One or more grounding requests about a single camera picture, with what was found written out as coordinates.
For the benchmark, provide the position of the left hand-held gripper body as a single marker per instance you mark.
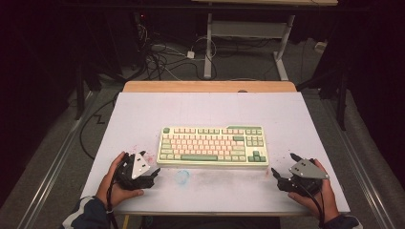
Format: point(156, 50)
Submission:
point(125, 178)

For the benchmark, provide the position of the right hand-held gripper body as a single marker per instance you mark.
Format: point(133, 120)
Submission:
point(307, 170)

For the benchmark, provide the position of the cream green pink keyboard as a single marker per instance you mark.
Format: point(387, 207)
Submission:
point(210, 148)

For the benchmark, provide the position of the person's left hand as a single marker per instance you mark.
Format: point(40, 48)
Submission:
point(108, 189)

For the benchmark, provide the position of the person's right hand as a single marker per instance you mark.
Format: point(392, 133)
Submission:
point(326, 200)

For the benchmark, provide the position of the white table mat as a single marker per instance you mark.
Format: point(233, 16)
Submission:
point(203, 109)

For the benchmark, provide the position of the wooden table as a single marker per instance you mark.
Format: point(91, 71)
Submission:
point(207, 86)

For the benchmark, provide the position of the small white power adapter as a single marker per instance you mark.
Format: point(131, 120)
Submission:
point(190, 54)

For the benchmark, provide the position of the small white floor box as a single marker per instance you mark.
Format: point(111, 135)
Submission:
point(320, 46)

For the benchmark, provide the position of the metal floor rail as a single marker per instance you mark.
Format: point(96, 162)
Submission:
point(363, 178)
point(47, 178)

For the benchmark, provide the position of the white metal desk frame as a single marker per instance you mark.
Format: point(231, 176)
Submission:
point(245, 29)

